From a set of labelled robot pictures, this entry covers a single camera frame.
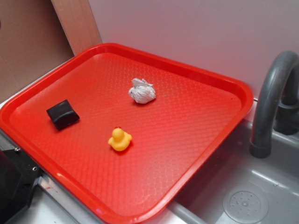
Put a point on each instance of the brown cardboard panel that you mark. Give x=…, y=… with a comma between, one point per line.
x=32, y=43

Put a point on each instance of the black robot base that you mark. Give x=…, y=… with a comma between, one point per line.
x=19, y=176

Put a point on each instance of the yellow rubber duck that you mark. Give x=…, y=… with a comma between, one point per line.
x=120, y=139

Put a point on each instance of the grey toy faucet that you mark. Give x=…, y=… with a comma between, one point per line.
x=277, y=108

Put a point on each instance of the grey plastic sink basin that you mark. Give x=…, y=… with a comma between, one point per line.
x=233, y=187

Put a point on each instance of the crumpled white paper ball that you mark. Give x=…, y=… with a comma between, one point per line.
x=142, y=91

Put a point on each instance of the red plastic tray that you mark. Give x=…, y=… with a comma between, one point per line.
x=172, y=136

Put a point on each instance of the black rectangular block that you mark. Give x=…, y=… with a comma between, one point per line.
x=62, y=115

